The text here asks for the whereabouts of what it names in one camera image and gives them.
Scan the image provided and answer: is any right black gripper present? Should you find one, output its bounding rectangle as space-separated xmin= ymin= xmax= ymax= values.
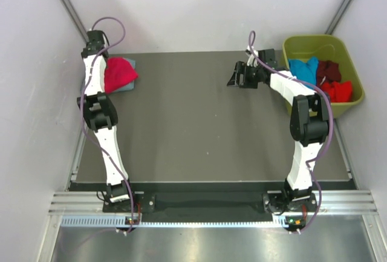
xmin=226 ymin=62 xmax=264 ymax=90

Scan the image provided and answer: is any crimson red t-shirt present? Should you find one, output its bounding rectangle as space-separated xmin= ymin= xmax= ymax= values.
xmin=104 ymin=57 xmax=138 ymax=94

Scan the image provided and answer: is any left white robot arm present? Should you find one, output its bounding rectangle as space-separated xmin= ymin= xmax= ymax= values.
xmin=77 ymin=30 xmax=137 ymax=212

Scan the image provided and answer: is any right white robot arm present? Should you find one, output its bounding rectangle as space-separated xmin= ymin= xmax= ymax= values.
xmin=227 ymin=47 xmax=333 ymax=215

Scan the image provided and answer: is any cyan blue t-shirt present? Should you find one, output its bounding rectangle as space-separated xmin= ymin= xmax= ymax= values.
xmin=288 ymin=56 xmax=319 ymax=85

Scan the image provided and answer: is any dark maroon t-shirt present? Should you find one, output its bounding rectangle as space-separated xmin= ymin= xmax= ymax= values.
xmin=316 ymin=61 xmax=342 ymax=87

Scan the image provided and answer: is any olive green plastic bin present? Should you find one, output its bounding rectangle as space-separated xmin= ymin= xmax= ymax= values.
xmin=282 ymin=34 xmax=364 ymax=119

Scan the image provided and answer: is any bright red t-shirt in bin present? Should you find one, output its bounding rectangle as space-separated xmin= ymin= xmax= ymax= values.
xmin=320 ymin=81 xmax=353 ymax=103

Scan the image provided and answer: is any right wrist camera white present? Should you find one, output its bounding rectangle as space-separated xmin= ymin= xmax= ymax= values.
xmin=245 ymin=46 xmax=260 ymax=67

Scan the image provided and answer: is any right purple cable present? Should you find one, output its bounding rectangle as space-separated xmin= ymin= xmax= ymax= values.
xmin=247 ymin=30 xmax=334 ymax=234

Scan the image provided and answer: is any purple cable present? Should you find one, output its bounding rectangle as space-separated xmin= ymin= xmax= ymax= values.
xmin=80 ymin=16 xmax=142 ymax=234
xmin=247 ymin=30 xmax=334 ymax=234

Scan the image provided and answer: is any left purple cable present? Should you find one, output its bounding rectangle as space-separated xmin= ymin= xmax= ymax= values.
xmin=80 ymin=16 xmax=142 ymax=234

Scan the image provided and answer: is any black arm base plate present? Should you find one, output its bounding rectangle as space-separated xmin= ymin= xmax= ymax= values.
xmin=103 ymin=192 xmax=317 ymax=223

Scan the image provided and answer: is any aluminium front rail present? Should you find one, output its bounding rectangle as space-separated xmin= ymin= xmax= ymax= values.
xmin=49 ymin=190 xmax=377 ymax=215

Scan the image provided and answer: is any right corner aluminium post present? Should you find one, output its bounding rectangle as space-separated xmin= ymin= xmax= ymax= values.
xmin=325 ymin=0 xmax=354 ymax=35

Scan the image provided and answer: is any corner aluminium post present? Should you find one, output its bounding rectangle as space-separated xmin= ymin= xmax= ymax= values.
xmin=325 ymin=0 xmax=354 ymax=35
xmin=44 ymin=0 xmax=103 ymax=63

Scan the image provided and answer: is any grey slotted cable duct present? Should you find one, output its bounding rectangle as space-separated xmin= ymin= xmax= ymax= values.
xmin=61 ymin=215 xmax=301 ymax=228

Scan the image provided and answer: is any left corner aluminium post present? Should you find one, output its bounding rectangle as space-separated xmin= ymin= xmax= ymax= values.
xmin=44 ymin=0 xmax=103 ymax=63

